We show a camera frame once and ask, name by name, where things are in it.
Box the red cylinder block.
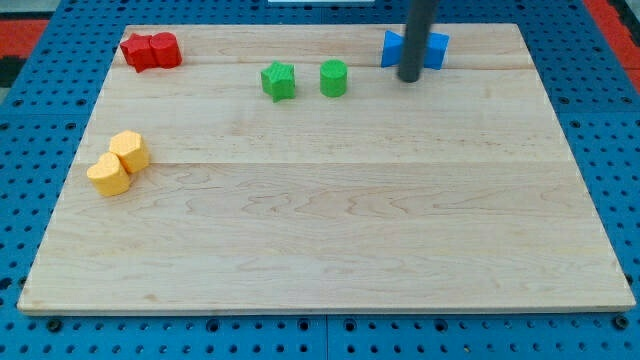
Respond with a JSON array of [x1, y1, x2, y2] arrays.
[[149, 32, 182, 69]]

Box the light wooden board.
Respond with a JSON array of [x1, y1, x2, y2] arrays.
[[18, 23, 635, 316]]

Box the yellow heart block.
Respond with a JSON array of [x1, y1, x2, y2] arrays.
[[86, 152, 130, 197]]

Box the yellow hexagon block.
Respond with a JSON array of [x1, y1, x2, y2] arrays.
[[109, 130, 150, 173]]

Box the blue cube block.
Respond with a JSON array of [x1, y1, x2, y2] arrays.
[[423, 32, 450, 70]]

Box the red star block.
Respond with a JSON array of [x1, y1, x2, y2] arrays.
[[120, 33, 157, 73]]

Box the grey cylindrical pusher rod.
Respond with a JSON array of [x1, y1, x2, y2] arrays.
[[397, 0, 439, 83]]

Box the green cylinder block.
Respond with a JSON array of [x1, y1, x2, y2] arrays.
[[320, 59, 348, 97]]

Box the green star block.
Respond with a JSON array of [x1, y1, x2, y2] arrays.
[[260, 61, 296, 103]]

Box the blue triangle block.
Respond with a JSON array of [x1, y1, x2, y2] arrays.
[[381, 30, 404, 68]]

